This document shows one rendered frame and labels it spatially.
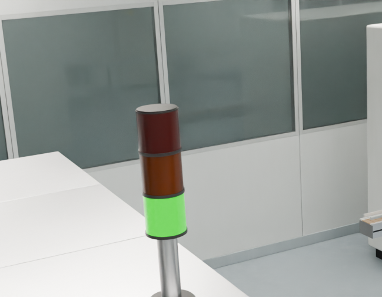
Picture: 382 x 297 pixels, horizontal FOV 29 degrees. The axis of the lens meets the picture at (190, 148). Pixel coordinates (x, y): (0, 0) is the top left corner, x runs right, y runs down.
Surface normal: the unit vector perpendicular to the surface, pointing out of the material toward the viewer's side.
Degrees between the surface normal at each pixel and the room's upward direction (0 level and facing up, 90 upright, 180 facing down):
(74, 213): 0
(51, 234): 0
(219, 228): 90
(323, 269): 0
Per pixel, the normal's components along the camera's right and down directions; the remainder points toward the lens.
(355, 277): -0.07, -0.97
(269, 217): 0.42, 0.19
